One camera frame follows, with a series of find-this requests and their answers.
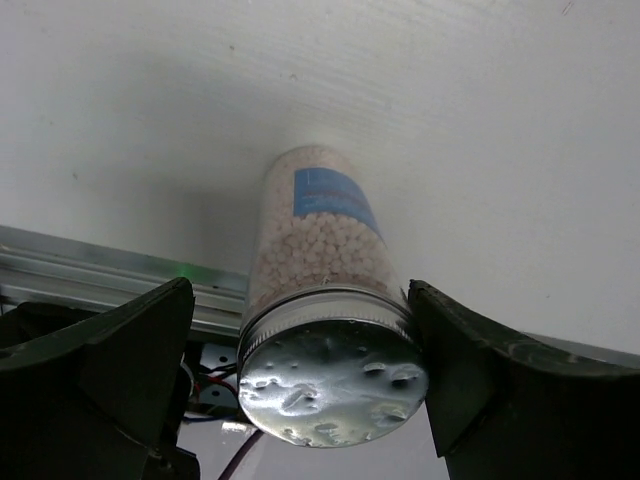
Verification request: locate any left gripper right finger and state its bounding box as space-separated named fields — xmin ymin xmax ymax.
xmin=409 ymin=280 xmax=639 ymax=479

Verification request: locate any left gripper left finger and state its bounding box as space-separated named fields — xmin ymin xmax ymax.
xmin=1 ymin=278 xmax=194 ymax=479

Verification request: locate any blue label metal-lid jar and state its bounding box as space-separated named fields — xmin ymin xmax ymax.
xmin=237 ymin=145 xmax=428 ymax=448

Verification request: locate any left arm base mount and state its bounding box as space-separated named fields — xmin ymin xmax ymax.
xmin=181 ymin=341 xmax=240 ymax=424

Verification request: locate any aluminium table frame rail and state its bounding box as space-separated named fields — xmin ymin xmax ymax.
xmin=0 ymin=224 xmax=640 ymax=361

